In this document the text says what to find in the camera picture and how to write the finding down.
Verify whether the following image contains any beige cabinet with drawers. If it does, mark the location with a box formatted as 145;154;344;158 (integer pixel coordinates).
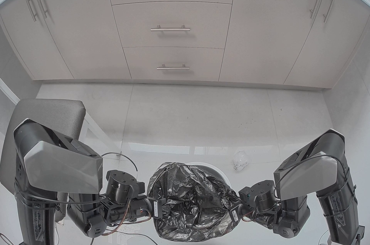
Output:
0;0;370;91

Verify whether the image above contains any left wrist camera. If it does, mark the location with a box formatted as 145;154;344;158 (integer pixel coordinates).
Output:
127;180;145;199

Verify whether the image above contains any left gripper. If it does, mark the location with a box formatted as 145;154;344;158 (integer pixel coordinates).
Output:
128;197;167;222

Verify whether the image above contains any black plastic bag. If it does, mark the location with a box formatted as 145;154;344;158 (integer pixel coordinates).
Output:
147;161;242;241

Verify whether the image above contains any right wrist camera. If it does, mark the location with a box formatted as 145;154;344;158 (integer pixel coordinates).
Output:
239;187;255;205

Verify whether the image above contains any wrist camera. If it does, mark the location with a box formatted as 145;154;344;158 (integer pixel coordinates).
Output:
127;180;145;199
239;187;255;205

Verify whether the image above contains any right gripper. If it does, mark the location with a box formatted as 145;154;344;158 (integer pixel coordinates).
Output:
229;203;257;223

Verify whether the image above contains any white trash bin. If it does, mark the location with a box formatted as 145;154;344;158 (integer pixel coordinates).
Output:
185;162;232;189

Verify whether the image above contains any grey chair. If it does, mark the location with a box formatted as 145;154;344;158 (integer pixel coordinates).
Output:
0;99;87;222

